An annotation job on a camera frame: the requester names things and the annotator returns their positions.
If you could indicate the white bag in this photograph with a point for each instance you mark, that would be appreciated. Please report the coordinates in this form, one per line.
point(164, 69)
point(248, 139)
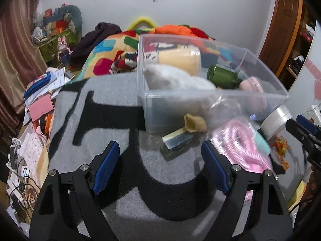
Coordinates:
point(314, 111)

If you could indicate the grey neck pillow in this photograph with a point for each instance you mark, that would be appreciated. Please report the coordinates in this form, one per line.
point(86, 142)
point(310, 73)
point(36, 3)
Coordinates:
point(75, 15)

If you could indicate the patterned sticker sheet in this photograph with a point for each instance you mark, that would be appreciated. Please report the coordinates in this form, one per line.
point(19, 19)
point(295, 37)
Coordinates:
point(32, 145)

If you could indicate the orange and black gadget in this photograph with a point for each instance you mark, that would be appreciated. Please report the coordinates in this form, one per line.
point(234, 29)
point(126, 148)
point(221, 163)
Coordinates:
point(46, 123)

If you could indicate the cream round tin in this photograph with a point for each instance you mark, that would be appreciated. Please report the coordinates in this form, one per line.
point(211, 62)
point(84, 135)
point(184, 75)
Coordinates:
point(180, 60)

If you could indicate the orange toy figure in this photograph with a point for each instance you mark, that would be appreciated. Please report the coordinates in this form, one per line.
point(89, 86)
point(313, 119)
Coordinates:
point(281, 145)

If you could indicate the white paper sheets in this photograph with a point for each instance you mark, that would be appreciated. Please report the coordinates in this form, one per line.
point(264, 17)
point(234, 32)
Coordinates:
point(59, 76)

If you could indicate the person's right hand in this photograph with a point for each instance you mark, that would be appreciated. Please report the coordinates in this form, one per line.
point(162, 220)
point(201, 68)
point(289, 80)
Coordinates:
point(314, 183)

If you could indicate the grey and black blanket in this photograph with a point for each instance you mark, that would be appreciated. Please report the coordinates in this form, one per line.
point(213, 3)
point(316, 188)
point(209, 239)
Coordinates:
point(140, 205)

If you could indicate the orange jacket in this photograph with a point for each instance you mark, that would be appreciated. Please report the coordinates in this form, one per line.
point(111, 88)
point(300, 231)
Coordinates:
point(173, 29)

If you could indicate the wooden shelf with clothes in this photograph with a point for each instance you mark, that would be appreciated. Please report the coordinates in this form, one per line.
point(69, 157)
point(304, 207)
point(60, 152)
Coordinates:
point(301, 55)

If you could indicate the blue case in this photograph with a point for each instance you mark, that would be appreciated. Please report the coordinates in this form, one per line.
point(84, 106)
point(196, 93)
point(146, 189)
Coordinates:
point(37, 85)

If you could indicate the small green printed box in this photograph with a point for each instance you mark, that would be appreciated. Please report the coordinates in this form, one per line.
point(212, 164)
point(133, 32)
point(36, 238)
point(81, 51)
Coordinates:
point(175, 141)

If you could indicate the small tan cloth piece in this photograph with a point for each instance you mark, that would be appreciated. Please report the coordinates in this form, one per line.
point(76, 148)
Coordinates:
point(194, 123)

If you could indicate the striped pink gold curtain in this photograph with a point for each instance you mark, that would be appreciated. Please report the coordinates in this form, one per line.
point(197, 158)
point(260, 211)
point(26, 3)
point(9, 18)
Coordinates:
point(15, 55)

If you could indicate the clear plastic storage box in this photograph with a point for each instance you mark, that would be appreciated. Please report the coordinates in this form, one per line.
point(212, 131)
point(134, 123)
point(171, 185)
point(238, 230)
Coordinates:
point(160, 105)

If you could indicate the pink plush item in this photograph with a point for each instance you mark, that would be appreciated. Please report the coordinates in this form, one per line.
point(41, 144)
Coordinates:
point(250, 84)

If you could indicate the green patterned cabinet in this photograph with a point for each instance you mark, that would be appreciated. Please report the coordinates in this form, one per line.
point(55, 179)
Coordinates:
point(50, 48)

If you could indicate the pile of colourful boxes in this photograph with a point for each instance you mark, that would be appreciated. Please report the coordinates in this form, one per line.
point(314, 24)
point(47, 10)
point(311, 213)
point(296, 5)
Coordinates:
point(55, 22)

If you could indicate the green translucent jar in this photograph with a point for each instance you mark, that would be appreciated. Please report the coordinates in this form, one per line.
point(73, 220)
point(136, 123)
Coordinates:
point(223, 76)

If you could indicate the pink wallet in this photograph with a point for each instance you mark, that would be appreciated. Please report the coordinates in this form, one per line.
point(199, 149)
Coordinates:
point(41, 108)

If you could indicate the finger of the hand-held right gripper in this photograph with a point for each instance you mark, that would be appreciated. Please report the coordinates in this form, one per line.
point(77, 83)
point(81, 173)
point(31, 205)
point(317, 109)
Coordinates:
point(297, 130)
point(304, 123)

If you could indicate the pink bunny bottle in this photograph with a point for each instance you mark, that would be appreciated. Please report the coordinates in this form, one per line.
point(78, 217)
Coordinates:
point(64, 51)

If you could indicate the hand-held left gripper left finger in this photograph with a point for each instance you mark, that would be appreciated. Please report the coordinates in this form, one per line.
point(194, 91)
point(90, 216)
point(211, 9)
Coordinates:
point(106, 167)

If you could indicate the white cabinet door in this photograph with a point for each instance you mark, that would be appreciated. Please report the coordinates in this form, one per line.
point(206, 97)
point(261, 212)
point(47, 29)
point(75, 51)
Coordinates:
point(311, 75)

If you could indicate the wooden door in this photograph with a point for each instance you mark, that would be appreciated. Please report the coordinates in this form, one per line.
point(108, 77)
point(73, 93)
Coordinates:
point(280, 30)

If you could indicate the white plush toy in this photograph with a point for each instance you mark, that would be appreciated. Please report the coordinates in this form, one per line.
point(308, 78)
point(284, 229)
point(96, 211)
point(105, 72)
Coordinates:
point(170, 77)

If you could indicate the colourful patchwork quilt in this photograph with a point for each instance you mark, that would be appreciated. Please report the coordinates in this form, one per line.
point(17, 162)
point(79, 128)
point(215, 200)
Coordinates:
point(105, 52)

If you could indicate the dark maroon clothing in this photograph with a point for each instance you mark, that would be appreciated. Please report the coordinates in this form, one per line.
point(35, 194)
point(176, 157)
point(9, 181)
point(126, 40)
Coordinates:
point(95, 37)

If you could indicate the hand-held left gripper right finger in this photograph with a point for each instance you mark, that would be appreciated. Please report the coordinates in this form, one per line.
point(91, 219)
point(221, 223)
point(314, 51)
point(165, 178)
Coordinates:
point(215, 169)

